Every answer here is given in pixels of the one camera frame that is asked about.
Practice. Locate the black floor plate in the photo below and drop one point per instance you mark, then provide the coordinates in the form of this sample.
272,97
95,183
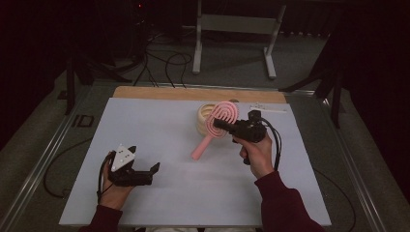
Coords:
83,121

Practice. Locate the white metal stand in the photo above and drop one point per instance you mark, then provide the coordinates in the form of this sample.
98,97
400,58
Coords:
238,24

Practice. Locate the person's left hand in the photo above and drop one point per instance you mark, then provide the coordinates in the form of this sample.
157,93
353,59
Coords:
112,195

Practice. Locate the black tripod stand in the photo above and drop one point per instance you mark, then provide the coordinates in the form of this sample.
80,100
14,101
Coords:
332,80
77,74

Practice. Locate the pink hairbrush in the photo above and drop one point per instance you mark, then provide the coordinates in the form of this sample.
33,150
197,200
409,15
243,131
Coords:
201,148

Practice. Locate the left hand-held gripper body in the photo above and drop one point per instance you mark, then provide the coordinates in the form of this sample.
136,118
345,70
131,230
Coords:
124,167

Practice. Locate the metal floor rail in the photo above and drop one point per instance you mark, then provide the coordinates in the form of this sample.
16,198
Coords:
351,167
42,161

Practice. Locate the cream ringed duck container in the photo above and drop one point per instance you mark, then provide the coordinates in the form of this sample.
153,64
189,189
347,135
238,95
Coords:
203,117

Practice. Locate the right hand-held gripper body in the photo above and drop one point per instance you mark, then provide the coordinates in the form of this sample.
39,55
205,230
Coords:
249,130

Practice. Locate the person's right hand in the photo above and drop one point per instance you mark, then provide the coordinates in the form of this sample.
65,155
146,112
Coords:
256,156

